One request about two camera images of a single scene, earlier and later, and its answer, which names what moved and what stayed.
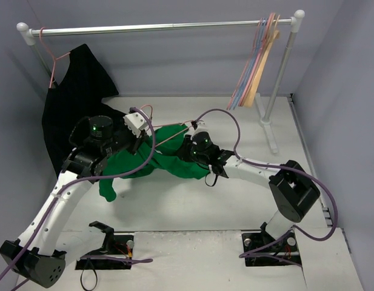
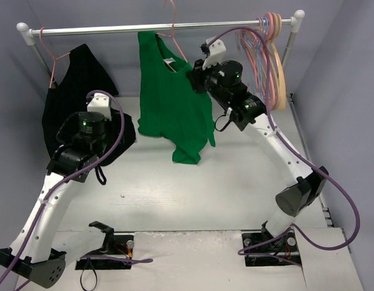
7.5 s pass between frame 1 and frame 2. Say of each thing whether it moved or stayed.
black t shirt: stayed
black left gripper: moved
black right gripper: moved
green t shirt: moved
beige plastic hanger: moved
